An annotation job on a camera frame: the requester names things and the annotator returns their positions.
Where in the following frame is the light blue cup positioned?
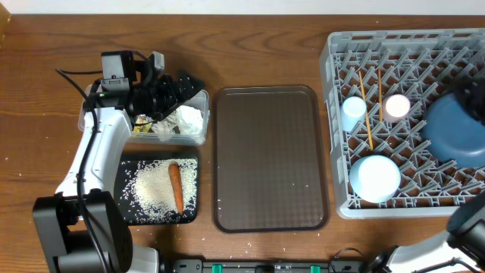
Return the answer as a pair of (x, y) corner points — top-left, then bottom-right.
(340, 96), (365, 132)

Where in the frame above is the foil snack wrapper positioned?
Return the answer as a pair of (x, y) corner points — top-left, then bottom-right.
(133, 115), (153, 133)

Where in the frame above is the brown serving tray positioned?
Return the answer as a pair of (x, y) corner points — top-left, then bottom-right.
(213, 86), (330, 234)

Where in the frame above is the clear plastic bin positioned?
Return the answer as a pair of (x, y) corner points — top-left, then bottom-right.
(77, 83), (210, 146)

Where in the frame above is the light blue bowl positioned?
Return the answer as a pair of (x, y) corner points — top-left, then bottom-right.
(349, 155), (401, 203)

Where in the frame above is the dark blue plate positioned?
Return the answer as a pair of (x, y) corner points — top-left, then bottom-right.
(421, 94), (484, 168)

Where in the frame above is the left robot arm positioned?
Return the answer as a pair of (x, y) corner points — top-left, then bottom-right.
(33, 68), (205, 272)

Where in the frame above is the wooden chopstick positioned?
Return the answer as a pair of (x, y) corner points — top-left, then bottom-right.
(358, 70), (374, 151)
(377, 67), (383, 122)

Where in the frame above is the orange carrot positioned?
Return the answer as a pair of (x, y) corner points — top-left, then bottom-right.
(168, 163), (184, 214)

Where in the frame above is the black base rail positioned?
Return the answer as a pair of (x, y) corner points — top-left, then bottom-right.
(160, 259), (365, 273)

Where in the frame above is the spilled white rice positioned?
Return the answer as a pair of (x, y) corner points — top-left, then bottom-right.
(123, 158), (199, 224)

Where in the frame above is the white tissue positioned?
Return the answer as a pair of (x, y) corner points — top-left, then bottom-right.
(152, 105), (203, 141)

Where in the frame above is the pink cup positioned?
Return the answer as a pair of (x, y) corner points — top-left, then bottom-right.
(383, 94), (411, 123)

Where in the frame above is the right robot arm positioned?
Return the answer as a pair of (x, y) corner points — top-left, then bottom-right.
(361, 77), (484, 272)

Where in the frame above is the grey dishwasher rack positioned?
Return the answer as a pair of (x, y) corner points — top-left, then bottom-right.
(319, 29), (484, 219)

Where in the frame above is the black waste tray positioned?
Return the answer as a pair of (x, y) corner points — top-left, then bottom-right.
(113, 151), (199, 226)

